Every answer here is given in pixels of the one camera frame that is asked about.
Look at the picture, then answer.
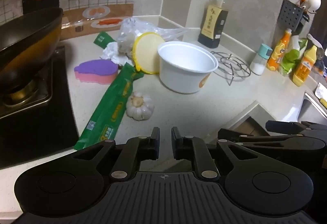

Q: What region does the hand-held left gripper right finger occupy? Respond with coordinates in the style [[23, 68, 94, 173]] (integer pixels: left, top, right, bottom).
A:
[[171, 126, 258, 180]]

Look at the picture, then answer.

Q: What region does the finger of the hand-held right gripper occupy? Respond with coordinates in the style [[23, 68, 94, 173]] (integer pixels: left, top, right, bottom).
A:
[[218, 128, 284, 150], [265, 120, 327, 136]]

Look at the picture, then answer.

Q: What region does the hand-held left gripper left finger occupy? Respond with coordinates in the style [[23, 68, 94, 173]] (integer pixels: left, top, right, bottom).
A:
[[72, 126, 161, 180]]

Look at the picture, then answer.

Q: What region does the garlic bulb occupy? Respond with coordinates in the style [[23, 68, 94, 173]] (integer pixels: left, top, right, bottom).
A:
[[126, 91, 155, 121]]

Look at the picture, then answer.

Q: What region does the long green wrapper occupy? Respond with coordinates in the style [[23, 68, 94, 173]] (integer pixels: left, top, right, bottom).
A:
[[74, 62, 145, 150]]

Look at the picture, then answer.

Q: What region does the white foam bowl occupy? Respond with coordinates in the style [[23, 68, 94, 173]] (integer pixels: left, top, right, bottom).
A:
[[158, 41, 219, 94]]

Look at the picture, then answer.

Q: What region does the purple and pink sponge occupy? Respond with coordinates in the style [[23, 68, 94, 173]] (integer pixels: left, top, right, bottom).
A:
[[74, 59, 119, 85]]

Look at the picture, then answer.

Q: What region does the small green packet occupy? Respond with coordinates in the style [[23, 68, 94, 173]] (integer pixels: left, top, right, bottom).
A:
[[93, 31, 116, 49]]

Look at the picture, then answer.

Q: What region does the stainless steel sink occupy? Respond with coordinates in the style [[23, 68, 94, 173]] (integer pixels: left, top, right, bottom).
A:
[[300, 84, 327, 122]]

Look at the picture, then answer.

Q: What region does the yellow squeeze bottle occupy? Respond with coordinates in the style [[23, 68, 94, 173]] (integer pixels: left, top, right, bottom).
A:
[[292, 45, 318, 87]]

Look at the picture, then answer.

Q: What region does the salt shaker with teal lid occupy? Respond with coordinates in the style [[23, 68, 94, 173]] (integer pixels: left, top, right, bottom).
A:
[[250, 44, 273, 76]]

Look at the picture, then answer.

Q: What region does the metal steamer rack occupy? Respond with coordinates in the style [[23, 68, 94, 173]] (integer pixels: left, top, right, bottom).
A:
[[211, 52, 252, 86]]

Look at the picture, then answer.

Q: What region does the green snack bag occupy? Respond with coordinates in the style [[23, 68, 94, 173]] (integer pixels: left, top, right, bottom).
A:
[[278, 35, 308, 77]]

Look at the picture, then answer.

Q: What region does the orange squeeze bottle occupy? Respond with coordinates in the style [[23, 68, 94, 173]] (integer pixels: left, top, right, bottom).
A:
[[266, 29, 292, 71]]

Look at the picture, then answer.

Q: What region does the dark crumpled packet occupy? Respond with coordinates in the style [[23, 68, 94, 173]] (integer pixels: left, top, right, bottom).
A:
[[308, 34, 327, 79]]

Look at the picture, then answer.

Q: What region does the round yellow-rimmed scrubbing pad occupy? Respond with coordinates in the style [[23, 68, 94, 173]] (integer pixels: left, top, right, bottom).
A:
[[132, 32, 166, 75]]

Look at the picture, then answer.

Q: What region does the black gas stove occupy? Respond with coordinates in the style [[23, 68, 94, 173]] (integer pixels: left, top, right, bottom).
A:
[[0, 45, 80, 169]]

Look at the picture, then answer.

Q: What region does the crumpled white paper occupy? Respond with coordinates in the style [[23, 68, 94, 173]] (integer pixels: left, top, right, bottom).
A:
[[98, 41, 132, 65]]

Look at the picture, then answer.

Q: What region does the dark soy sauce bottle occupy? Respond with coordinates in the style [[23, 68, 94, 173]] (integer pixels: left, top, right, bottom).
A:
[[197, 0, 230, 49]]

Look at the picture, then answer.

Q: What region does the black perforated utensil holder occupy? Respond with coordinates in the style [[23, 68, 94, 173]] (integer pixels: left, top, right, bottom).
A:
[[277, 0, 310, 34]]

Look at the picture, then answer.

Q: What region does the clear plastic bag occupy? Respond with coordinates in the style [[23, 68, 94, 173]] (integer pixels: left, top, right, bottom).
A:
[[117, 17, 189, 56]]

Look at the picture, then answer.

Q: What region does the white egg-shaped object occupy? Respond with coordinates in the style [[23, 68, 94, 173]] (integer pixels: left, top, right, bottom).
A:
[[308, 0, 321, 13]]

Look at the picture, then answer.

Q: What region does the black wok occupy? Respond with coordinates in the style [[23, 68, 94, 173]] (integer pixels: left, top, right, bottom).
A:
[[0, 7, 64, 92]]

